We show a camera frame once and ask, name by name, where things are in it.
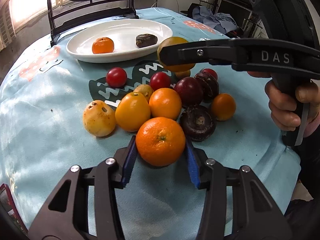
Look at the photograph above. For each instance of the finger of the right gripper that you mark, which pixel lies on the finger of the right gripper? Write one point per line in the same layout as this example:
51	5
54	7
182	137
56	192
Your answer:
215	52

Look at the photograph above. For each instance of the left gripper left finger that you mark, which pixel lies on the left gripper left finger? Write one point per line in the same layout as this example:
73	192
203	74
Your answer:
64	215

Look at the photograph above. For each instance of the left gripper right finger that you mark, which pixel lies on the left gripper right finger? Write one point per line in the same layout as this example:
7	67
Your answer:
237	205

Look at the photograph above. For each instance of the red cherry tomato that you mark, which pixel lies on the red cherry tomato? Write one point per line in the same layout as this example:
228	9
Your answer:
211	72
116	77
160	80

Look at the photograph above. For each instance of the dark water chestnut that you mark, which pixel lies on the dark water chestnut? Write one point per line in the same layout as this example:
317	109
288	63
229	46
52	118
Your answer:
209	85
197	123
145	40

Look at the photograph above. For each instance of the yellow-green large fruit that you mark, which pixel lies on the yellow-green large fruit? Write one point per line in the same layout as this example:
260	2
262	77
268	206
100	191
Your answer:
170	42

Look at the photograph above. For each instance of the dark red plum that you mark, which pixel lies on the dark red plum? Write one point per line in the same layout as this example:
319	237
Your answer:
190	91

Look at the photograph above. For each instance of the small orange fruit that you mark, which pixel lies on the small orange fruit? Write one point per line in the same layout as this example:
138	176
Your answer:
223	107
165	102

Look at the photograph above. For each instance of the dark water chestnut front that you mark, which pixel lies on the dark water chestnut front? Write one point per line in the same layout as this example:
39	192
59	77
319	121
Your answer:
197	123

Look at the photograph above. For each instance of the small yellow-brown fruit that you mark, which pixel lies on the small yellow-brown fruit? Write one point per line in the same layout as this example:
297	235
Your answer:
146	90

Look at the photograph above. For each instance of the yellow pear-like fruit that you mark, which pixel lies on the yellow pear-like fruit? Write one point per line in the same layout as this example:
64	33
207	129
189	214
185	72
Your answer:
99	118

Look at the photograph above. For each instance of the large mandarin orange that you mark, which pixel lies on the large mandarin orange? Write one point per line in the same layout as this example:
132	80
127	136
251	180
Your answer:
103	45
160	141

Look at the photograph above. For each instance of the orange persimmon tomato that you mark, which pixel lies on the orange persimmon tomato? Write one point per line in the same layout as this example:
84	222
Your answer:
132	112

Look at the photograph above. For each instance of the small yellow round fruit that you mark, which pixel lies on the small yellow round fruit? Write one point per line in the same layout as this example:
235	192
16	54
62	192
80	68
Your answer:
181	75

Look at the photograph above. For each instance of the right hand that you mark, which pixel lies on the right hand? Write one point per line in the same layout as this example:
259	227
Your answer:
282	107

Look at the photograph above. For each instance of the blue clothes pile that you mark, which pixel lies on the blue clothes pile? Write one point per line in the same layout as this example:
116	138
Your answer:
221	22

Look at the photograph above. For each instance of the black equipment shelf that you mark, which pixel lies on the black equipment shelf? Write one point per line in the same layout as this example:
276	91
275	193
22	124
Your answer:
242	13

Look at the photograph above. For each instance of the red smartphone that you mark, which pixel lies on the red smartphone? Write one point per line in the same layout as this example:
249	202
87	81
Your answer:
8	203

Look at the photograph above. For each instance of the white oval plate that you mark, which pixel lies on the white oval plate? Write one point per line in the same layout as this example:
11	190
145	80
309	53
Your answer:
123	33

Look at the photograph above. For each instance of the light blue tablecloth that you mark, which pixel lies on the light blue tablecloth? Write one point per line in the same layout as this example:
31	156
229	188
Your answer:
43	97

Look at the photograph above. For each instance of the left striped curtain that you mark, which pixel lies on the left striped curtain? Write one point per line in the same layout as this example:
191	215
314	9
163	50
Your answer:
7	32

